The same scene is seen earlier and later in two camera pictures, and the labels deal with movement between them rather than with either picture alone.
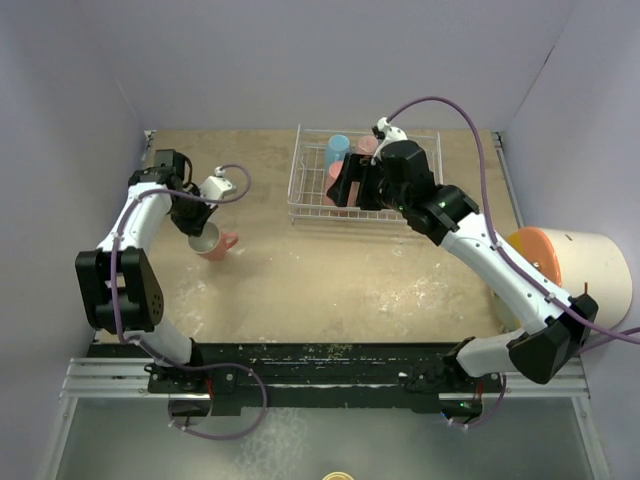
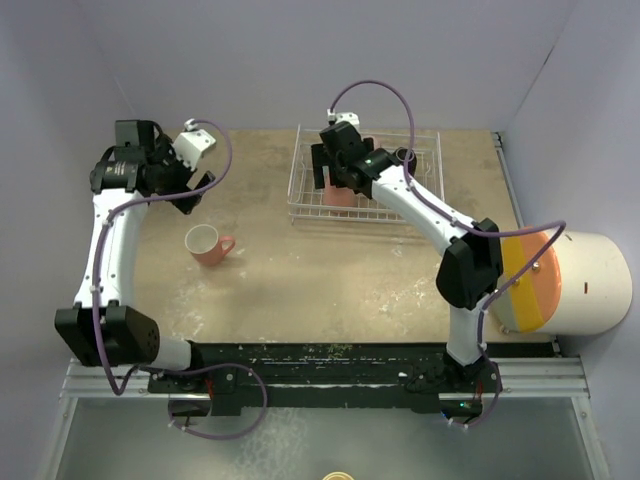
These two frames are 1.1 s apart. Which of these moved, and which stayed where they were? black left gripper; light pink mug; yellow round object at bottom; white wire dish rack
Moved: black left gripper
Stayed: white wire dish rack; light pink mug; yellow round object at bottom
